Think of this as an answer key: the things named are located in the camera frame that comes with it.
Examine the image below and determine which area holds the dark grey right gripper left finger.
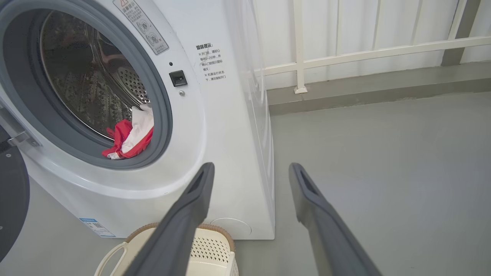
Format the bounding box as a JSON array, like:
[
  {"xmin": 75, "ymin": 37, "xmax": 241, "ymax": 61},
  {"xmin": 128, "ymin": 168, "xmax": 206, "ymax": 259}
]
[{"xmin": 123, "ymin": 162, "xmax": 216, "ymax": 276}]

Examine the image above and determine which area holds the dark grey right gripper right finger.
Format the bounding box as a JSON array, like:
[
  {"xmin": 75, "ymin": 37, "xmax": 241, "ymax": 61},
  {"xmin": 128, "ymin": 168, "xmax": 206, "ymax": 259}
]
[{"xmin": 288, "ymin": 163, "xmax": 382, "ymax": 276}]

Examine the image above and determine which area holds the red and white garment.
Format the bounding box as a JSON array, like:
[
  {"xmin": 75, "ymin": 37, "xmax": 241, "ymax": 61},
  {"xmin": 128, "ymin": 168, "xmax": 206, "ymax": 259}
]
[{"xmin": 102, "ymin": 103, "xmax": 155, "ymax": 160}]

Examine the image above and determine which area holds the black round glass washer door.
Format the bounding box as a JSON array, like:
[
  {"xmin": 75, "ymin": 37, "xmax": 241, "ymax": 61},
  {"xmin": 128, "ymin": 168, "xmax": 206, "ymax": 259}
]
[{"xmin": 0, "ymin": 126, "xmax": 30, "ymax": 263}]

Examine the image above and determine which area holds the cream basket with brown rim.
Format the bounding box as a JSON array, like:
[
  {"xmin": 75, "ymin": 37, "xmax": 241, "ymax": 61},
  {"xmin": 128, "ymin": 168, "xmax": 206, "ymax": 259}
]
[{"xmin": 94, "ymin": 223, "xmax": 239, "ymax": 276}]

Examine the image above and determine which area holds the white front-load washing machine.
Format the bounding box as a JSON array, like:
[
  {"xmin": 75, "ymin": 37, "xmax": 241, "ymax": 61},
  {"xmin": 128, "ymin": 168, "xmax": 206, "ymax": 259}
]
[{"xmin": 0, "ymin": 0, "xmax": 275, "ymax": 240}]

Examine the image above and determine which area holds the black door latch socket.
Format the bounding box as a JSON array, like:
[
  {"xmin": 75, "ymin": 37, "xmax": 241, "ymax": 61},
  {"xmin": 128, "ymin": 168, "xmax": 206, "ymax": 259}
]
[{"xmin": 169, "ymin": 70, "xmax": 188, "ymax": 87}]

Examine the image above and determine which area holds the steel washer drum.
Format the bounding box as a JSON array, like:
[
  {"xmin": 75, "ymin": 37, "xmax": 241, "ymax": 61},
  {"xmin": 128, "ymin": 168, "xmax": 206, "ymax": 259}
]
[{"xmin": 40, "ymin": 11, "xmax": 151, "ymax": 140}]

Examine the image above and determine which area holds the metal door hinge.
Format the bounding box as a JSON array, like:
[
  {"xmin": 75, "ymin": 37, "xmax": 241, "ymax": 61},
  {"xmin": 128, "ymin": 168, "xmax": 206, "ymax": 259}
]
[{"xmin": 0, "ymin": 107, "xmax": 41, "ymax": 148}]

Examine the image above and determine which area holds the round white filter cover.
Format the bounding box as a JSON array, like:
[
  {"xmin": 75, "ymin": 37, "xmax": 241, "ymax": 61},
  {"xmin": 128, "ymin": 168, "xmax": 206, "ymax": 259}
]
[{"xmin": 210, "ymin": 218, "xmax": 252, "ymax": 237}]

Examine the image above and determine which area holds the blue energy label sticker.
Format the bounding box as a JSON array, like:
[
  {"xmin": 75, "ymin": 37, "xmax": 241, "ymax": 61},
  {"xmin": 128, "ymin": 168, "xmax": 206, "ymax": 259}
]
[{"xmin": 79, "ymin": 218, "xmax": 116, "ymax": 238}]

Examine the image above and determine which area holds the white metal railing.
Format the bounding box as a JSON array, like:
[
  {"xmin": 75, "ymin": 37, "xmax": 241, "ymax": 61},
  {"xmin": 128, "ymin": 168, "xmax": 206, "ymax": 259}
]
[{"xmin": 253, "ymin": 0, "xmax": 491, "ymax": 95}]

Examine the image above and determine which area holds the grey warning sticker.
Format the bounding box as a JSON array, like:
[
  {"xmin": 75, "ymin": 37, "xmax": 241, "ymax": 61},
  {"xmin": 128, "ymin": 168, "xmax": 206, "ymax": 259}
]
[{"xmin": 113, "ymin": 0, "xmax": 169, "ymax": 55}]

